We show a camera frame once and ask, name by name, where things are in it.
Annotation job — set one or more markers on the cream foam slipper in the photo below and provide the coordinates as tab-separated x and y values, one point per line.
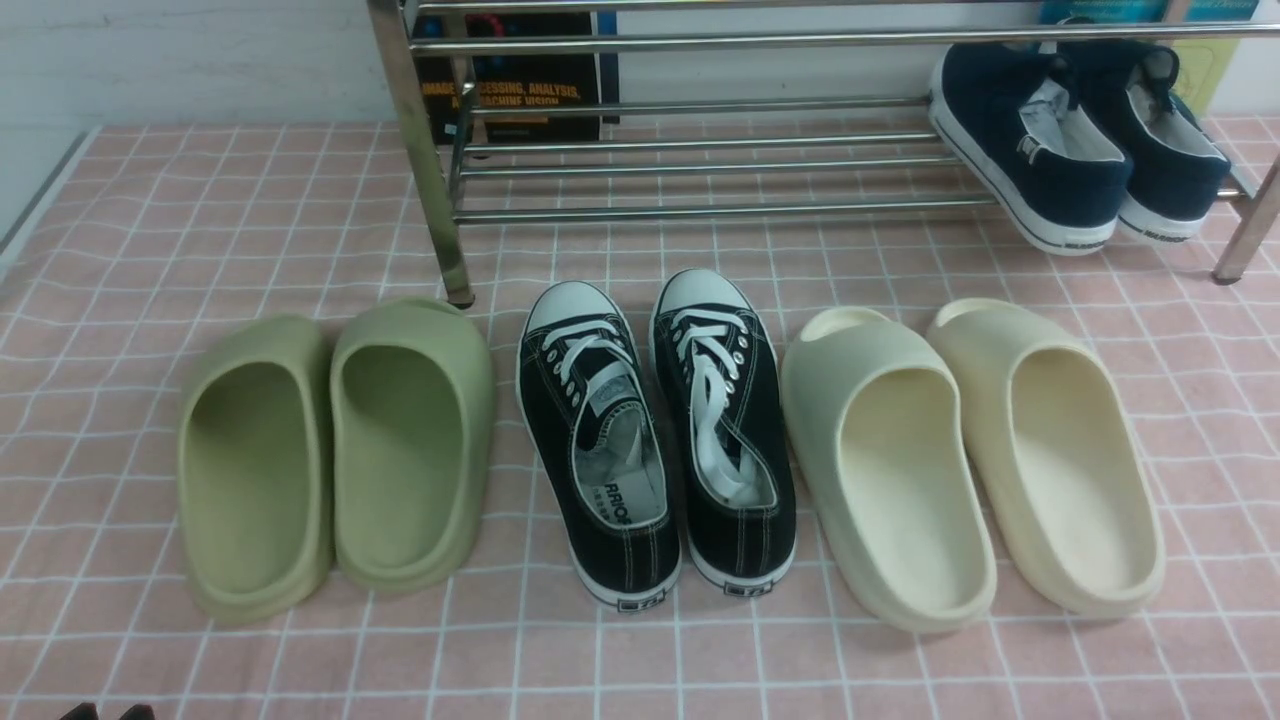
1044	426
873	417

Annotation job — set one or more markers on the left navy blue sneaker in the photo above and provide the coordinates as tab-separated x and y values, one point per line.
1016	119

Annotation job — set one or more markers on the black book orange lettering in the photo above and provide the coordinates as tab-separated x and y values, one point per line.
536	82

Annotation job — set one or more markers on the pink checkered tablecloth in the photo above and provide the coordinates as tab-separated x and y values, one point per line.
158	240

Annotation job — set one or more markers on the chrome metal shoe rack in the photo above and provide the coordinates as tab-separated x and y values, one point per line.
403	31

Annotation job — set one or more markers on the black canvas sneaker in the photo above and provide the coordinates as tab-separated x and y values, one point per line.
580	388
718	374

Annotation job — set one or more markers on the navy blue sneaker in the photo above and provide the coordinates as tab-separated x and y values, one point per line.
1016	119
1127	87

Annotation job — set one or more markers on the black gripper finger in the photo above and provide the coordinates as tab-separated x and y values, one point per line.
138	712

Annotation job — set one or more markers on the left cream foam slipper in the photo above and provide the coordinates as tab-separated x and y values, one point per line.
873	417

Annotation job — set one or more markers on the right cream foam slipper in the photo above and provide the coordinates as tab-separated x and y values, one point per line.
1044	426

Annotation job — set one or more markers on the left green foam slipper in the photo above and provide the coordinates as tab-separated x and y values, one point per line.
253	466

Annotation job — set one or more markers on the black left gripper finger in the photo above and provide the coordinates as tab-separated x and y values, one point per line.
83	711

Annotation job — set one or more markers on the green foam slipper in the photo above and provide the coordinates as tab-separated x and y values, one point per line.
414	405
253	466

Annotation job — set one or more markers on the right navy blue sneaker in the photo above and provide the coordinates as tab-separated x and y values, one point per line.
1127	87

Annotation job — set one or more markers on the right green foam slipper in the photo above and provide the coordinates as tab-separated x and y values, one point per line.
414	405

